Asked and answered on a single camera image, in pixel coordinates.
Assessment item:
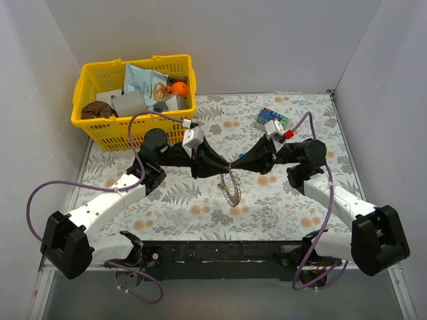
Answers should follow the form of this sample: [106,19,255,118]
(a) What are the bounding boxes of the metal disc with keyrings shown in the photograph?
[218,169,242,207]

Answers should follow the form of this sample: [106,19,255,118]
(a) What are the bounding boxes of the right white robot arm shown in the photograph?
[231,137,410,276]

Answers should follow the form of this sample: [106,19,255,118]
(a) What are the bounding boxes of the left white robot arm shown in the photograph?
[41,127,229,279]

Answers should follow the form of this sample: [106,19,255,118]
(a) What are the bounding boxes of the blue green sponge pack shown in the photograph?
[256,108,289,131]

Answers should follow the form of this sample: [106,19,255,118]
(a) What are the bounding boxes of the floral table mat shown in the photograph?
[99,93,363,241]

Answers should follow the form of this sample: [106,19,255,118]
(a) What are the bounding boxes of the orange fruit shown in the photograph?
[171,81,189,99]

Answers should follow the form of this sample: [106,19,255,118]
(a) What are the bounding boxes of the yellow plastic basket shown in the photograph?
[71,54,197,151]

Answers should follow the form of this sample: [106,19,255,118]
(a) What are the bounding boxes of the grey paper cup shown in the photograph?
[111,90,148,117]

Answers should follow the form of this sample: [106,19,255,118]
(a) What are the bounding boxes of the light blue chips bag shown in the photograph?
[123,63,171,107]

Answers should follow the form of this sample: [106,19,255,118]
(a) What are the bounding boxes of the white box in basket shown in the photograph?
[95,89,122,103]

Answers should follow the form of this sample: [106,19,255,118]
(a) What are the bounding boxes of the brown round pastry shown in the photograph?
[81,101,114,120]

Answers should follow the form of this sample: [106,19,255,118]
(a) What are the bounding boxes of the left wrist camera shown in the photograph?
[182,126,204,149]

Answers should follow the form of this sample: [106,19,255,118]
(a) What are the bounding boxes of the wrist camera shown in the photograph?
[264,119,294,143]
[182,126,204,149]

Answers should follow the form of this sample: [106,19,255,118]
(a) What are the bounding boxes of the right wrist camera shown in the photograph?
[264,119,294,143]

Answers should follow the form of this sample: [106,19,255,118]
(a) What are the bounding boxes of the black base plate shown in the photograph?
[103,239,344,283]

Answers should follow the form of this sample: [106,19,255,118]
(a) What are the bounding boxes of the aluminium frame rail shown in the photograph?
[43,237,407,279]

